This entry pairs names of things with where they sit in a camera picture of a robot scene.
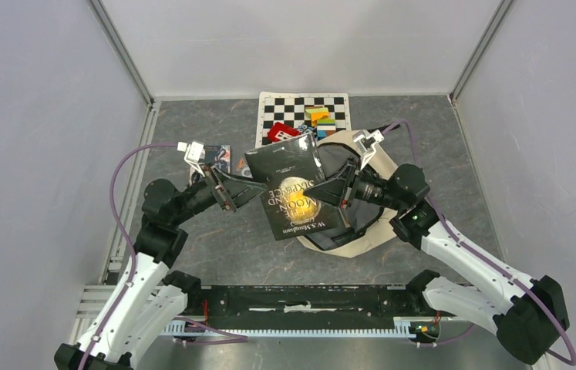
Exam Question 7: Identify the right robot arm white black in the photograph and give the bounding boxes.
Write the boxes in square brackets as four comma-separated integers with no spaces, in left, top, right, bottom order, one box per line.
[305,161,576,366]

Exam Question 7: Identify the aluminium frame post left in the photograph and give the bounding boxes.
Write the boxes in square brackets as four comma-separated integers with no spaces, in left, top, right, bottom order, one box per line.
[87,0,154,106]

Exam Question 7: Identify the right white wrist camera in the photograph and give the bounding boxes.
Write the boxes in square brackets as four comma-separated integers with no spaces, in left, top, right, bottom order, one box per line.
[352,129,384,170]

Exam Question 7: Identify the stacked colourful toy blocks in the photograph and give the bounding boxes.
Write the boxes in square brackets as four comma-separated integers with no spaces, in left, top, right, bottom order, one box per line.
[315,118,337,140]

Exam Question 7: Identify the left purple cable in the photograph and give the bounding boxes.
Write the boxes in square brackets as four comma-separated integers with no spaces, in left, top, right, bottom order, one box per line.
[75,143,249,370]

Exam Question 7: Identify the cream canvas backpack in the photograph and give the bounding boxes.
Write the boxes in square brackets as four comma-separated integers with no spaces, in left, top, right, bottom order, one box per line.
[296,129,396,258]

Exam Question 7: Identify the clear tape roll dispenser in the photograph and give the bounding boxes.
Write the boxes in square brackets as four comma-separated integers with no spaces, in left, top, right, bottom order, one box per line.
[241,167,253,178]

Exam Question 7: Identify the red toy brick frame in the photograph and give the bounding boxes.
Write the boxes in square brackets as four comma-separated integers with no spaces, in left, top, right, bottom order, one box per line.
[267,122,301,143]

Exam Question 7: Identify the aluminium frame post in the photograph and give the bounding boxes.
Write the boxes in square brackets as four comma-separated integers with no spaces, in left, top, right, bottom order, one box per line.
[87,0,154,106]
[448,0,515,109]

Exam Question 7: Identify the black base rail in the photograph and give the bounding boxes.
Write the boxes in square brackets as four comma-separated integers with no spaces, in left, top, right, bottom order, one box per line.
[168,285,450,339]

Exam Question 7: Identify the aluminium frame post right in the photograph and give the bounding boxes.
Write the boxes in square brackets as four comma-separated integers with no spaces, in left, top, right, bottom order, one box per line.
[448,0,515,109]

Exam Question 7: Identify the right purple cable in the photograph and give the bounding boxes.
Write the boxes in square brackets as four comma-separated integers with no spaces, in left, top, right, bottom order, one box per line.
[382,119,576,367]

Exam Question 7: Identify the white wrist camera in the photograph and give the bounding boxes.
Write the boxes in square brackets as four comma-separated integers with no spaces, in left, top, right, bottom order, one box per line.
[352,129,384,170]
[177,141,204,177]

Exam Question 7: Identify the black white chessboard mat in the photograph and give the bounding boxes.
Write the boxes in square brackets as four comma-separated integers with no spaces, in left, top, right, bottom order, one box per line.
[255,92,352,147]

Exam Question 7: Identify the black hardcover book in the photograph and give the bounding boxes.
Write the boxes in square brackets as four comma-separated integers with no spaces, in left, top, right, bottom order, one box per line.
[244,134,343,241]

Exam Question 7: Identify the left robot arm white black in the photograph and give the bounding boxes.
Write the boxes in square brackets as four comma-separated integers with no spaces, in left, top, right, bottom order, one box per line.
[54,165,267,369]

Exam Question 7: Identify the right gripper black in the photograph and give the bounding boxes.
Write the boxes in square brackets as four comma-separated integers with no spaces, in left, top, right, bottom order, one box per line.
[303,156,404,212]

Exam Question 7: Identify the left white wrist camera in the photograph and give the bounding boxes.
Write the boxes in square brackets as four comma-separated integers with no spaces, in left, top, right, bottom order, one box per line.
[177,141,204,177]

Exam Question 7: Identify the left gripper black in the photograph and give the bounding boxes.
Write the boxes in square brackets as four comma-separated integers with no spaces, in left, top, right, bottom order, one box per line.
[170,161,268,226]

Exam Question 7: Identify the green orange toy block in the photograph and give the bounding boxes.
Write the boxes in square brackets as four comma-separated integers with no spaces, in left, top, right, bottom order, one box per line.
[305,106,329,126]

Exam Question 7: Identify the purple cable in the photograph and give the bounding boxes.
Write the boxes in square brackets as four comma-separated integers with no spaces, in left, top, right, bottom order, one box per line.
[75,143,249,370]
[382,119,576,367]

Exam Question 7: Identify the floral pattern book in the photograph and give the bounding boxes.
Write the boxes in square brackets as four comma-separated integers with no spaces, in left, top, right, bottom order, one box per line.
[188,145,231,185]

